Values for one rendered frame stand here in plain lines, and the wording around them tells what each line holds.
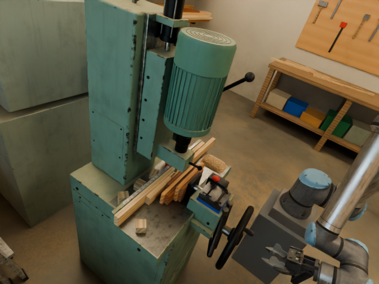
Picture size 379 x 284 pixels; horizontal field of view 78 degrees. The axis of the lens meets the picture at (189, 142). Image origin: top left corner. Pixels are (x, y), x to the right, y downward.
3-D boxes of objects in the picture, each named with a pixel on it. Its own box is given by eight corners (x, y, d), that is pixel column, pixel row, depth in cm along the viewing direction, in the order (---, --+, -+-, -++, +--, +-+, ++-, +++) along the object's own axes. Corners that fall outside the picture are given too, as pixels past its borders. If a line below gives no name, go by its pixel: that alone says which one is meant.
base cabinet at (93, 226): (147, 324, 134) (166, 265, 92) (79, 260, 153) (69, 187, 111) (189, 261, 167) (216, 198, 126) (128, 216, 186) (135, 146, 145)
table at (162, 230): (177, 287, 75) (181, 279, 71) (109, 231, 85) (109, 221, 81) (244, 183, 120) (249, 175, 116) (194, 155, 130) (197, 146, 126)
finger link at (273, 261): (261, 250, 100) (285, 254, 97) (261, 260, 102) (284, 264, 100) (261, 256, 97) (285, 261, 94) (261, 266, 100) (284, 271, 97)
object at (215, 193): (218, 214, 86) (223, 204, 83) (193, 198, 90) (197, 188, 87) (232, 193, 96) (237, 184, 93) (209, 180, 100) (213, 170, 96)
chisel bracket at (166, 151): (181, 176, 94) (186, 160, 89) (154, 159, 99) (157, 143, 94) (191, 167, 100) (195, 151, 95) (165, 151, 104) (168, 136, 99)
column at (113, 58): (123, 187, 107) (135, 12, 65) (89, 163, 114) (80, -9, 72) (154, 163, 123) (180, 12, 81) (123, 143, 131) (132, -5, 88)
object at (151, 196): (148, 205, 90) (149, 198, 88) (144, 202, 91) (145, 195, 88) (214, 144, 131) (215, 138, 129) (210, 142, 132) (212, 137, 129)
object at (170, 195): (167, 205, 92) (169, 196, 89) (163, 203, 92) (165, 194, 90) (198, 173, 110) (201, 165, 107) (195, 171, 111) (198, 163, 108)
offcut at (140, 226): (145, 233, 81) (146, 227, 79) (135, 233, 80) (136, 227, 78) (145, 223, 83) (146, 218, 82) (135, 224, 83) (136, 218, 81)
